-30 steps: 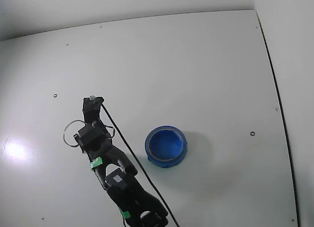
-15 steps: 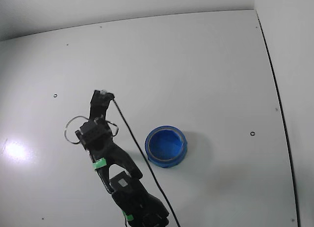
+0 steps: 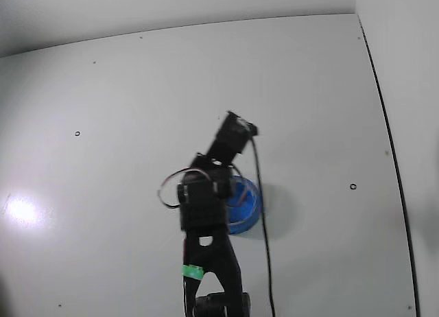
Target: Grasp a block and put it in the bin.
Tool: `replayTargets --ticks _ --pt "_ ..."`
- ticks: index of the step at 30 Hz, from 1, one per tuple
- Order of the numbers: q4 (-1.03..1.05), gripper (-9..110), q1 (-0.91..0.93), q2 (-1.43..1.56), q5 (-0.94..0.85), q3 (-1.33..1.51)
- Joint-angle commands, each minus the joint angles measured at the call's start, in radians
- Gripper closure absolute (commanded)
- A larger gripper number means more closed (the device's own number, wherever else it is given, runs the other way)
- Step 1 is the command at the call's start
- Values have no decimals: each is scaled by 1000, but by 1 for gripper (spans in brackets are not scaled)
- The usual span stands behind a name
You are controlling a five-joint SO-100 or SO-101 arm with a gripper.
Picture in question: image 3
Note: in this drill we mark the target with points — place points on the blue tape roll bin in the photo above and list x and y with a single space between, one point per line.
245 214

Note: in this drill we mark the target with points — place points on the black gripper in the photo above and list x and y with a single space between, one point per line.
223 184

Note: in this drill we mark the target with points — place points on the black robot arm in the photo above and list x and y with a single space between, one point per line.
209 234

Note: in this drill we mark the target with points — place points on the green tape tag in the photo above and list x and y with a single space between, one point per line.
192 271

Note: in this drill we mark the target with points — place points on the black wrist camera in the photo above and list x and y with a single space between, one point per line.
240 125

